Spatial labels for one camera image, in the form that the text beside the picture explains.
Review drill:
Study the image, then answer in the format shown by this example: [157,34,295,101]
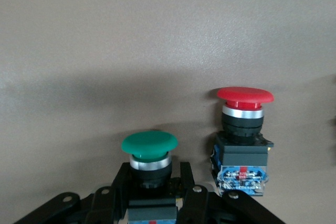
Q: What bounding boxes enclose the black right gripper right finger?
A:
[180,162,287,224]

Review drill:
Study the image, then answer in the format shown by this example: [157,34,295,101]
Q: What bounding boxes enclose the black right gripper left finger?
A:
[15,162,131,224]

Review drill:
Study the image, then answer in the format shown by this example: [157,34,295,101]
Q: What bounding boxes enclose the green push button switch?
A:
[121,130,184,224]

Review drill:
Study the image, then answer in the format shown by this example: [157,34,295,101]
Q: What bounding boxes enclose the red push button switch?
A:
[209,87,275,198]

